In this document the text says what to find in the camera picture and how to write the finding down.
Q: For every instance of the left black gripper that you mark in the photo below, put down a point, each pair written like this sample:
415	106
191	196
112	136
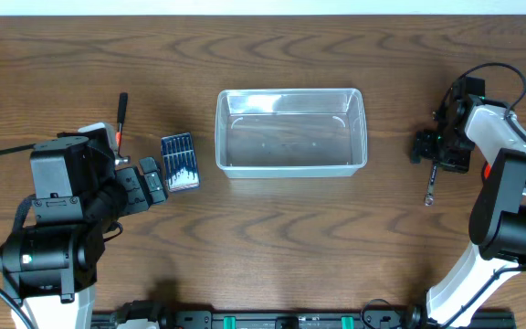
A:
134	193

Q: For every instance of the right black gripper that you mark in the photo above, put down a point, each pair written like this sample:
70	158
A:
430	149

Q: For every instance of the blue precision screwdriver set case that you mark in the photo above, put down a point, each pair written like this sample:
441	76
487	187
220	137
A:
180	164

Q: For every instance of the claw hammer black handle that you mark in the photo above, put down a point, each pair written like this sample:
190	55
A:
122	107

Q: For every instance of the silver combination wrench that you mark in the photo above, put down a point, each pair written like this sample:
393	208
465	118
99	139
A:
429	197

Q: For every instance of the red handled pliers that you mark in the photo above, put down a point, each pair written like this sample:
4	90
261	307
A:
486	171

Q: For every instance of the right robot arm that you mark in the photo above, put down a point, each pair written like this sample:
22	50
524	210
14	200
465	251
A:
496	250

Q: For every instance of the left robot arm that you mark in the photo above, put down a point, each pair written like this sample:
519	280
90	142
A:
49	260

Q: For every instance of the clear plastic container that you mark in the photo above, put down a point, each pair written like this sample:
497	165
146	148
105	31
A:
290	133

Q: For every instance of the black mounting rail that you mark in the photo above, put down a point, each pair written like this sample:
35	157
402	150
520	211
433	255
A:
146	314

